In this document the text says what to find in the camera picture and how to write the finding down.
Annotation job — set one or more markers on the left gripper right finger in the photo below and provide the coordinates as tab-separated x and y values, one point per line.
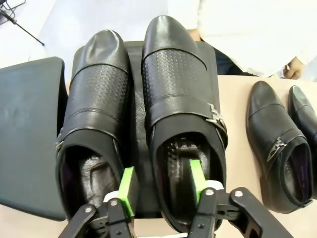
198	178

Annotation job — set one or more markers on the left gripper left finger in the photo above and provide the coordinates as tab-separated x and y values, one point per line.
127	188

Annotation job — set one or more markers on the black cap-toe buckle shoe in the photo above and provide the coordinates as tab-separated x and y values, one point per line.
305	111
267	119

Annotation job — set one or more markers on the person's left forearm white sleeve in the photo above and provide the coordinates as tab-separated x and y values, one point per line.
310	72

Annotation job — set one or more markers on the black shoe stand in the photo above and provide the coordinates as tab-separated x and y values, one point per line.
135	74
29	124

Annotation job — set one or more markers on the person's right hand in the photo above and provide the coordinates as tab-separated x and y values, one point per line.
194	34

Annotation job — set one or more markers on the person's left hand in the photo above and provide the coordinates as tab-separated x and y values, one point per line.
294	70

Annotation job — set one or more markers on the person in white jacket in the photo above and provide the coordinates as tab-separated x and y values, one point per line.
247	24

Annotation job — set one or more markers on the black tripod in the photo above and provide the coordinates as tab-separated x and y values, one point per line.
27	32

